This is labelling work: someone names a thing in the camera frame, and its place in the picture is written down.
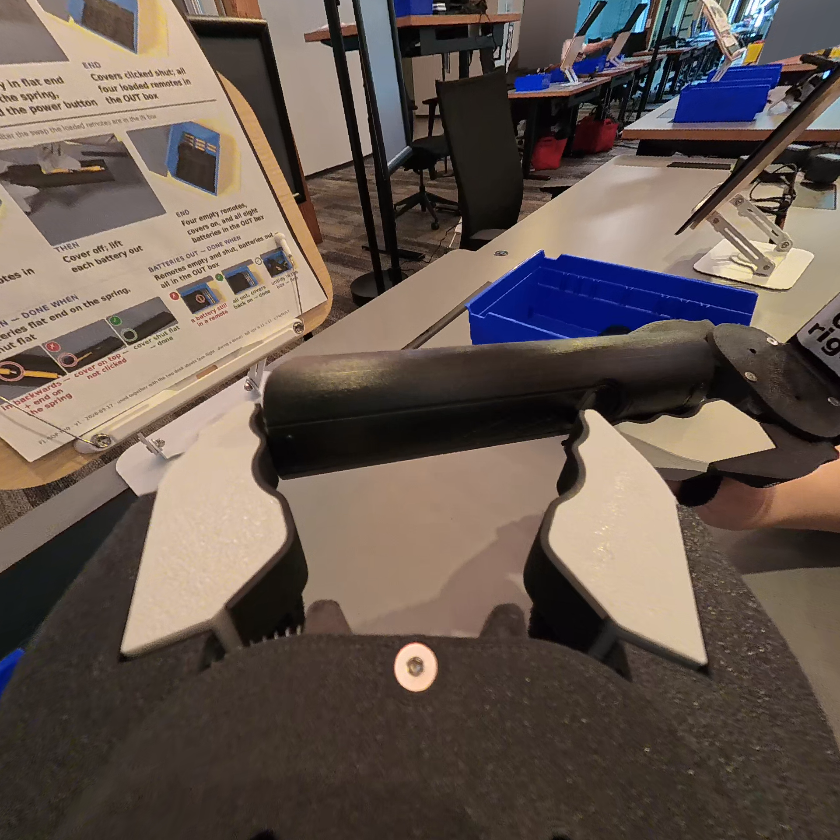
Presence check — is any printed instruction poster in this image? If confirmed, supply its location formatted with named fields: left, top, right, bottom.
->
left=0, top=0, right=326, bottom=462

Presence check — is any black office chair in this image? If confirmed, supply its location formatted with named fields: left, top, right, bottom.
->
left=435, top=71, right=527, bottom=252

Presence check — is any metal wire page holder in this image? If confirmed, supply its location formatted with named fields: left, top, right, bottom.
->
left=276, top=234, right=308, bottom=337

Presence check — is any white stand base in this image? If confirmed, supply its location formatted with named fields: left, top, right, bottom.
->
left=116, top=372, right=266, bottom=498

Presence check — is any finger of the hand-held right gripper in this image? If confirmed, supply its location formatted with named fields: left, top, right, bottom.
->
left=615, top=402, right=778, bottom=477

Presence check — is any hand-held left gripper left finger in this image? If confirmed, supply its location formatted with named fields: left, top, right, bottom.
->
left=121, top=437, right=311, bottom=657

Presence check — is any black display on stand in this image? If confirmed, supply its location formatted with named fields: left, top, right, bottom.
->
left=321, top=0, right=416, bottom=307
left=191, top=16, right=307, bottom=206

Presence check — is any black remote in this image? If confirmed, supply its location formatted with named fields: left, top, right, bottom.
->
left=260, top=319, right=724, bottom=481

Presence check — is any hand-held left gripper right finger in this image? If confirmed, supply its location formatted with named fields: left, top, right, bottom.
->
left=524, top=410, right=711, bottom=669

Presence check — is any red storage bin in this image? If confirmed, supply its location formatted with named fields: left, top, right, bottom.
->
left=570, top=115, right=619, bottom=157
left=531, top=134, right=569, bottom=173

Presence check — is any instruction sheet on stand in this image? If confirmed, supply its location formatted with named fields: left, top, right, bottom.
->
left=0, top=69, right=333, bottom=494

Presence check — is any person's right hand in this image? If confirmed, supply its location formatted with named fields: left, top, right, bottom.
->
left=670, top=451, right=840, bottom=534

